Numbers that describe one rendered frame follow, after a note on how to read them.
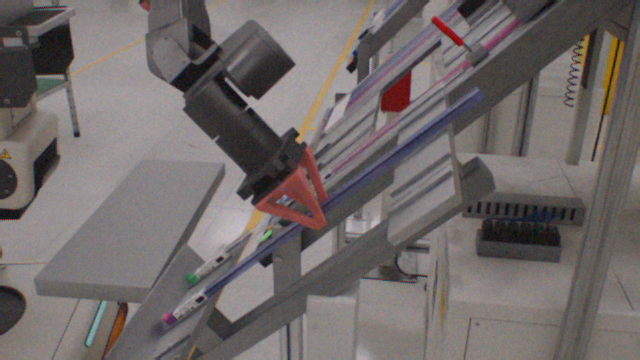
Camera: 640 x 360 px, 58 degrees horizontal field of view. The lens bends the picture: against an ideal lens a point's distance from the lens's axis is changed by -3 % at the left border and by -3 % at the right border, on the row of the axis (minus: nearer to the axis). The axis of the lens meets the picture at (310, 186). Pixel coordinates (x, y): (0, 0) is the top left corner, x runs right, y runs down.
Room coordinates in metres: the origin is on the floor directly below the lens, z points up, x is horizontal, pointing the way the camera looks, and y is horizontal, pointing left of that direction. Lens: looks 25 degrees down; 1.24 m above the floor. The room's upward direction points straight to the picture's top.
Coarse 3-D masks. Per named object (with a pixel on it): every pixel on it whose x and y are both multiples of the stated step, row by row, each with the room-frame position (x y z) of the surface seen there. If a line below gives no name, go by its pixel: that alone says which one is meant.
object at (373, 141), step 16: (448, 80) 0.69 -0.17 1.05; (432, 96) 0.70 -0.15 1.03; (416, 112) 0.70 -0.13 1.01; (384, 128) 0.71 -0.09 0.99; (368, 144) 0.71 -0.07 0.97; (352, 160) 0.71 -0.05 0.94; (256, 224) 0.75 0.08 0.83; (272, 224) 0.73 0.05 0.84; (240, 240) 0.74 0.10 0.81; (224, 256) 0.74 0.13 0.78
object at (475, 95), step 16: (464, 96) 0.59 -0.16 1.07; (480, 96) 0.58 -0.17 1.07; (448, 112) 0.59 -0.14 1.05; (432, 128) 0.59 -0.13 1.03; (400, 144) 0.60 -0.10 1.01; (416, 144) 0.59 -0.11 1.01; (384, 160) 0.60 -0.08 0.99; (368, 176) 0.60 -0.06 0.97; (336, 192) 0.61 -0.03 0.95; (352, 192) 0.60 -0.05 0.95; (272, 240) 0.62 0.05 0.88; (288, 240) 0.62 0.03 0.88; (256, 256) 0.62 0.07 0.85; (240, 272) 0.63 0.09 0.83; (208, 288) 0.63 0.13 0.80; (176, 320) 0.64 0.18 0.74
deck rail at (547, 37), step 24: (576, 0) 0.83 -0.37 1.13; (600, 0) 0.83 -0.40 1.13; (624, 0) 0.82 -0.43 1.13; (528, 24) 0.86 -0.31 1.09; (552, 24) 0.84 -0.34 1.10; (576, 24) 0.83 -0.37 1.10; (600, 24) 0.83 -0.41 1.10; (504, 48) 0.85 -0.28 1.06; (528, 48) 0.84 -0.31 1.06; (552, 48) 0.84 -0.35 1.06; (480, 72) 0.85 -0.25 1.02; (504, 72) 0.85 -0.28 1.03; (528, 72) 0.84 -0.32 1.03; (456, 96) 0.86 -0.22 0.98; (504, 96) 0.85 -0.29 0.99; (456, 120) 0.86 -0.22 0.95; (384, 144) 0.88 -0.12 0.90; (360, 168) 0.88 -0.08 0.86; (360, 192) 0.88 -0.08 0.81; (336, 216) 0.89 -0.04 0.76; (312, 240) 0.90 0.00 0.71
